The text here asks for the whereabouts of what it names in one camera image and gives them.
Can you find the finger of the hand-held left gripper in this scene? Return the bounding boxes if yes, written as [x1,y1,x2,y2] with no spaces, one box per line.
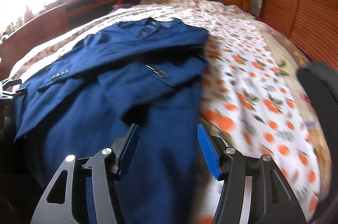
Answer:
[0,78,27,100]

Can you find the wooden desk cabinet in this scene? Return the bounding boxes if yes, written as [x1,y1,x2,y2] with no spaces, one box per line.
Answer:
[0,0,119,61]

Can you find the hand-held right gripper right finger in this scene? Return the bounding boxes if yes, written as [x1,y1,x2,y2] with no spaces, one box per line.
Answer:
[197,124,308,224]

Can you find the dark cloth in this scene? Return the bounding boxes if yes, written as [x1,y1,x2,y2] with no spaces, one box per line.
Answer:
[298,61,338,153]

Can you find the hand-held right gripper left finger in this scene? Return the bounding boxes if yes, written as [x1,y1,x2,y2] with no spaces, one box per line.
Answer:
[30,122,140,224]

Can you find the navy blue blazer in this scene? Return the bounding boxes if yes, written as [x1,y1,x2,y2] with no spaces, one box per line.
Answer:
[13,17,219,224]

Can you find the orange fruit print bedsheet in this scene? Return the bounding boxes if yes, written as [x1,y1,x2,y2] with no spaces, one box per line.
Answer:
[11,1,332,224]

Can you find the beige floral quilt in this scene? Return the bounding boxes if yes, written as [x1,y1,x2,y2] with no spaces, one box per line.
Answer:
[140,0,312,68]

